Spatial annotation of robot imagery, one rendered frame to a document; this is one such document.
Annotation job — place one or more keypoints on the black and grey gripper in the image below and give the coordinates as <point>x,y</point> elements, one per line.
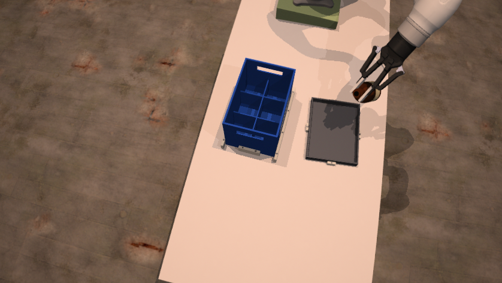
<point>392,55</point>

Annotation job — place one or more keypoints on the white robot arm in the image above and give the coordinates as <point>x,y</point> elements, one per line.
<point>426,17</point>

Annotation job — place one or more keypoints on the blue plastic crate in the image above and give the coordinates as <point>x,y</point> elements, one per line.
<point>254,118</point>

